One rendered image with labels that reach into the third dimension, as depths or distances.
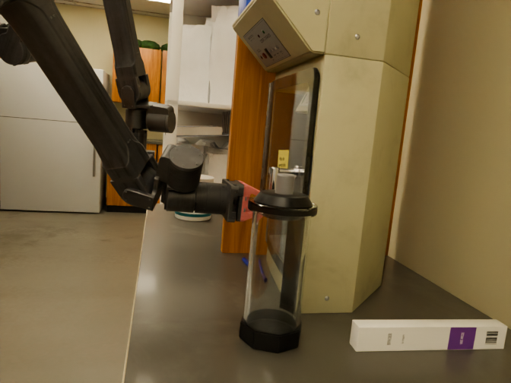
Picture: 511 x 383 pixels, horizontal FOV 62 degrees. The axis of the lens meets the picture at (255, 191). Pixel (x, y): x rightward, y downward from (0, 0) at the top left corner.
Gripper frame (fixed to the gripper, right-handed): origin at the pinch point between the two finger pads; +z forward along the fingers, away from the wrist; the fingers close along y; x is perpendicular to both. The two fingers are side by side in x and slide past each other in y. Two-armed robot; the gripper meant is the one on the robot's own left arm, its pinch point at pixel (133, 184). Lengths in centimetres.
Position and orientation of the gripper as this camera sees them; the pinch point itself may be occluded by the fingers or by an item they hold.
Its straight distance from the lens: 118.0
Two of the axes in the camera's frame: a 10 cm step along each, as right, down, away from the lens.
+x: -2.2, -1.6, 9.6
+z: -0.9, 9.9, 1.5
